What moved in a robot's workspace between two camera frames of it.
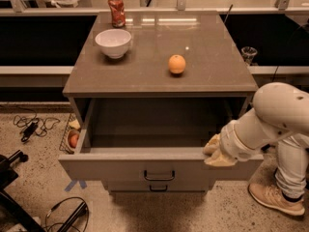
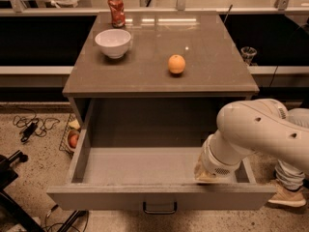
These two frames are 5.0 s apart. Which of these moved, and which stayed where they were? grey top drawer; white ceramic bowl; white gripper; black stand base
Moved: grey top drawer
Stayed: white ceramic bowl; white gripper; black stand base
